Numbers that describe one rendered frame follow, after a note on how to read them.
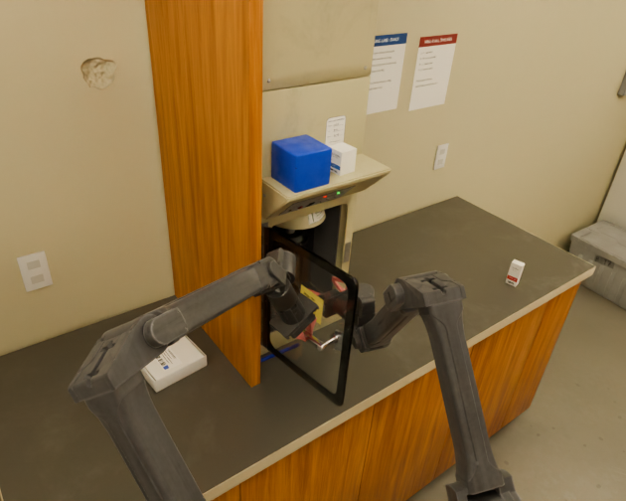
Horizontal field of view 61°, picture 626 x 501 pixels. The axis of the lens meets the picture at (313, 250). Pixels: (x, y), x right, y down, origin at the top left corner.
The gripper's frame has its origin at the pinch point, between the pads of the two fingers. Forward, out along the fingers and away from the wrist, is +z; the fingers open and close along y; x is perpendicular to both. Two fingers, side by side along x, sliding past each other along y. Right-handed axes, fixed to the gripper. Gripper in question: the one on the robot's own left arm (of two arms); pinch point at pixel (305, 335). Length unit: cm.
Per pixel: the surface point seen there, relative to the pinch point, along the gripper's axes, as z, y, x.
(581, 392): 187, -108, 19
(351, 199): -2.5, -37.3, -19.7
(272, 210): -22.4, -13.4, -15.7
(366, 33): -42, -55, -18
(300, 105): -37, -33, -20
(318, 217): -2.9, -27.3, -22.8
